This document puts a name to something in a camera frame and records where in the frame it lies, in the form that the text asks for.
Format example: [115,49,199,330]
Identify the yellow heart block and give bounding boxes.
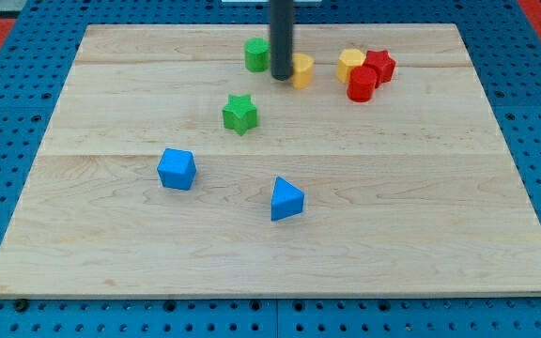
[292,53,315,89]

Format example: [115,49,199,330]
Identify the blue triangle block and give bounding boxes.
[270,177,305,222]

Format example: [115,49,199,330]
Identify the green star block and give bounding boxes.
[222,94,257,136]

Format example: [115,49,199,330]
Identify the blue cube block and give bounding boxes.
[157,148,196,191]

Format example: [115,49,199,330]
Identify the light wooden board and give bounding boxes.
[0,23,541,300]

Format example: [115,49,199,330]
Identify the green cylinder block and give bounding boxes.
[244,37,270,72]

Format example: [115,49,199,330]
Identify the red cylinder block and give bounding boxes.
[347,66,378,102]

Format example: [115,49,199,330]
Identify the yellow hexagon block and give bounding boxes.
[336,49,365,84]

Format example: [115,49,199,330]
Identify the red star block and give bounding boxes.
[363,50,396,87]

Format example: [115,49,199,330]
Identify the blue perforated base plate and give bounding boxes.
[0,0,541,337]

